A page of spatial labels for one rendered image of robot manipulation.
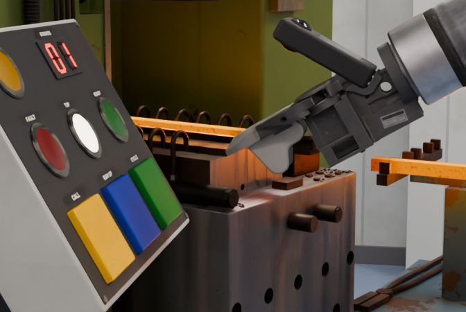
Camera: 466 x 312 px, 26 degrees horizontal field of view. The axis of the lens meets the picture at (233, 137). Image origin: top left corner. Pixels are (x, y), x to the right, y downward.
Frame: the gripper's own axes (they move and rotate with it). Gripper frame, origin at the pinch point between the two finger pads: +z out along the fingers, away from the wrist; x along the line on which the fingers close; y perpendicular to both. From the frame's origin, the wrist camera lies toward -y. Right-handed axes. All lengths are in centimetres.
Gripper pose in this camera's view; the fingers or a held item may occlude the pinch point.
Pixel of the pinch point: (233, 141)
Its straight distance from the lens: 111.7
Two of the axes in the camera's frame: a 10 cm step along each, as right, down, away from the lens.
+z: -8.5, 4.7, 2.3
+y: 4.9, 8.7, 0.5
